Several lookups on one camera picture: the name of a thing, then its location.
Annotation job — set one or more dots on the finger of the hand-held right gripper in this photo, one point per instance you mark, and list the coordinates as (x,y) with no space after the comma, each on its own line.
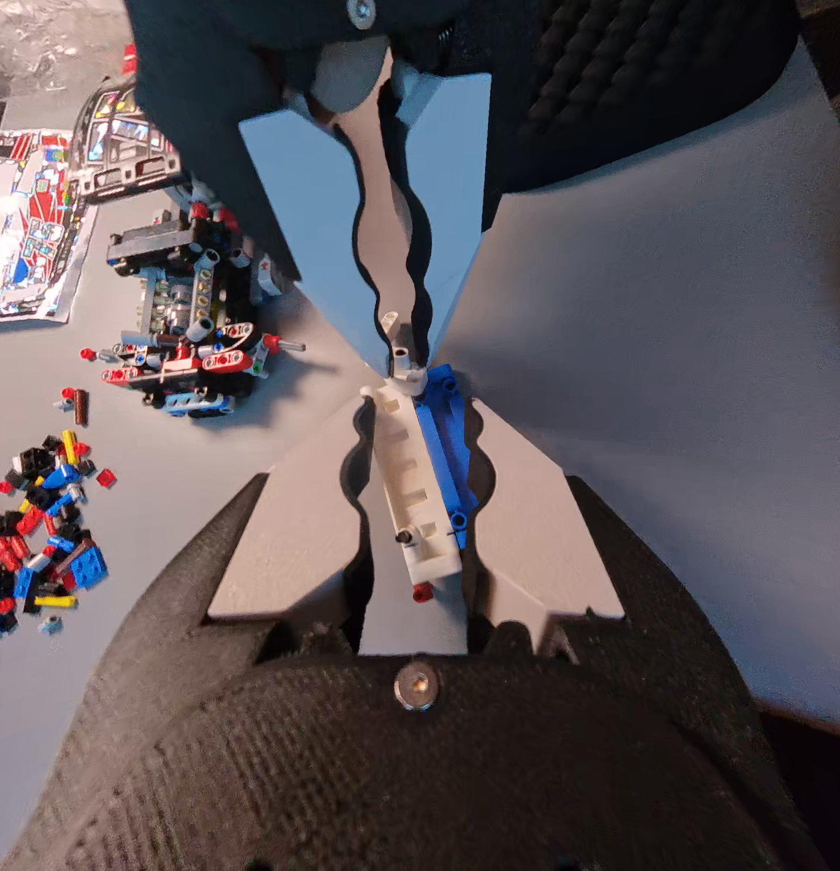
(304,197)
(454,170)

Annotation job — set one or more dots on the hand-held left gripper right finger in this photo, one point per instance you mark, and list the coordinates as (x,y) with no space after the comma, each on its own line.
(542,544)

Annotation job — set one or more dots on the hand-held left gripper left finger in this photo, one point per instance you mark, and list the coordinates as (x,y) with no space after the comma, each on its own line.
(291,544)

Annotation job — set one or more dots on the blue and white lego assembly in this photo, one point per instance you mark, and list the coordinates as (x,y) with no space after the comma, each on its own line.
(413,490)

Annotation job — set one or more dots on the white L-shaped lego beam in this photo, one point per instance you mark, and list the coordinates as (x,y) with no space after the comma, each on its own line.
(389,321)

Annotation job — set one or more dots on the small white lego connector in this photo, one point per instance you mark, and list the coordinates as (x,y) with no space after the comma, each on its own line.
(412,379)

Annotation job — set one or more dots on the partly built lego car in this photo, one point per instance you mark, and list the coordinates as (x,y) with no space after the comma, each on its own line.
(182,286)

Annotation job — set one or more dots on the pile of mixed lego pieces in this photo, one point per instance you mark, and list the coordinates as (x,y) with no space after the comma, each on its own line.
(46,537)

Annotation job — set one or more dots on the brown lego axle piece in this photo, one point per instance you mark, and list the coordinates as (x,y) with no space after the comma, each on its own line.
(80,407)

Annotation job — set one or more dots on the clear plastic bags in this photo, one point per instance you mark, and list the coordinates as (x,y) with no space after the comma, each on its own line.
(46,41)

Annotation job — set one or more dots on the holographic sticker sheet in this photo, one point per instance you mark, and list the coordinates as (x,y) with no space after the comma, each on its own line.
(25,224)

